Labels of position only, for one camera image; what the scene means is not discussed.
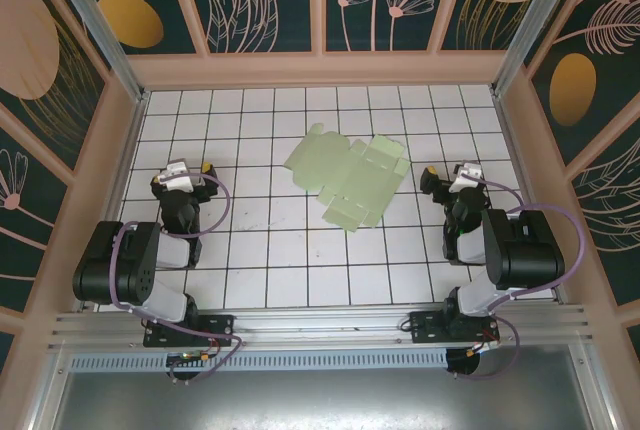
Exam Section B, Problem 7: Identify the grey metal sheet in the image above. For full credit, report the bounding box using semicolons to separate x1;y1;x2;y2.
29;343;619;430

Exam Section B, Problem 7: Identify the light green paper box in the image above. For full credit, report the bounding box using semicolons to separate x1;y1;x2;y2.
282;122;412;235

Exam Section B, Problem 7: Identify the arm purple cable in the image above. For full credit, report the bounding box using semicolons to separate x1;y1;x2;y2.
110;173;246;385
462;173;589;381

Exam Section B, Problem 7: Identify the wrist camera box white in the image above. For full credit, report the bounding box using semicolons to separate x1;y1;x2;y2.
448;161;485;194
155;160;195;192

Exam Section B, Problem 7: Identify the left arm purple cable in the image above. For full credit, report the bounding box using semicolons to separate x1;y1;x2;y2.
110;173;246;385

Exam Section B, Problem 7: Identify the grey slotted cable duct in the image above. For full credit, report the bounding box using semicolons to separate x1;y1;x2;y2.
67;348;450;372

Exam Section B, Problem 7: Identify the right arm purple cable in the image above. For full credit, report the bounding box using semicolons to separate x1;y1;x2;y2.
462;173;589;381

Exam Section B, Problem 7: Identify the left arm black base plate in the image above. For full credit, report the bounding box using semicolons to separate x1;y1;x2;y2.
143;313;236;349

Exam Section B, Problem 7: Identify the aluminium frame post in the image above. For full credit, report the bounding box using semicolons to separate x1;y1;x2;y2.
40;0;151;104
489;0;599;99

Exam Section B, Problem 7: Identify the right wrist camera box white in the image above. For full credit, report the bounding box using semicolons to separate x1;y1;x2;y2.
448;161;485;194

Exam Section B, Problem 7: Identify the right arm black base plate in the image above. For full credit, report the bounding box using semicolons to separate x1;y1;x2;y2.
408;310;501;346

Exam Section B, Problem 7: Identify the aluminium frame rail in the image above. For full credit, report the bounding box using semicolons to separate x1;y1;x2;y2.
47;303;596;351

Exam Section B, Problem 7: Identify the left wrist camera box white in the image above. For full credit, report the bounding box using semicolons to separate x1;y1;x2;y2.
155;160;195;192

